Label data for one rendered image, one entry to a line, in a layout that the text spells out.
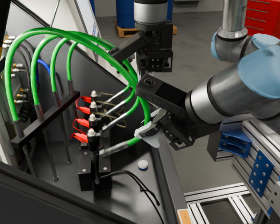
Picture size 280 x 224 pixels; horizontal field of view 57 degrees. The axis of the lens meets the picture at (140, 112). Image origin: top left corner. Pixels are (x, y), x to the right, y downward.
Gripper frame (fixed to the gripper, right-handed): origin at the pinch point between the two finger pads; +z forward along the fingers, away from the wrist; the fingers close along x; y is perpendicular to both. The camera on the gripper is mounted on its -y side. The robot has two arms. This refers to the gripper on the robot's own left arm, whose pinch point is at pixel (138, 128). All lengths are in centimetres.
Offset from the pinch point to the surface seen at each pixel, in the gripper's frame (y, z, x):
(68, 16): -38, 24, 30
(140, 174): 20.6, 35.0, 8.6
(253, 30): 104, 144, 398
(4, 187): -13.3, -7.0, -28.4
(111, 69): -15, 64, 59
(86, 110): -11.0, 32.6, 11.9
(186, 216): 26.2, 6.1, -5.8
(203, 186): 96, 100, 70
